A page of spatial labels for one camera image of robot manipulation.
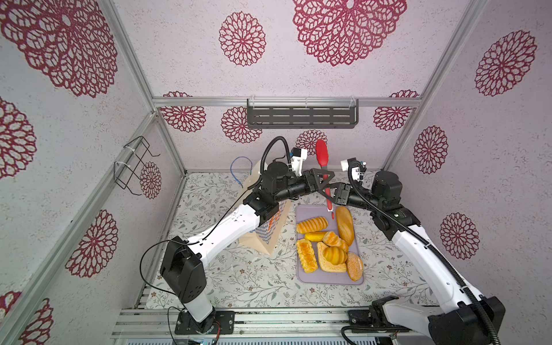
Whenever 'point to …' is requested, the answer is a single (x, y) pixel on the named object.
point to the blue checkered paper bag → (266, 236)
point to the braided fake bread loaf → (313, 224)
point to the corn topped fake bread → (307, 256)
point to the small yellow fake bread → (315, 236)
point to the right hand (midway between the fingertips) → (318, 187)
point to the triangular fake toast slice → (326, 266)
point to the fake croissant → (331, 239)
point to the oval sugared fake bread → (354, 266)
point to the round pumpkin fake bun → (335, 255)
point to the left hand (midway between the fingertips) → (331, 178)
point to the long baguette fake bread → (346, 227)
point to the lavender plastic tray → (322, 277)
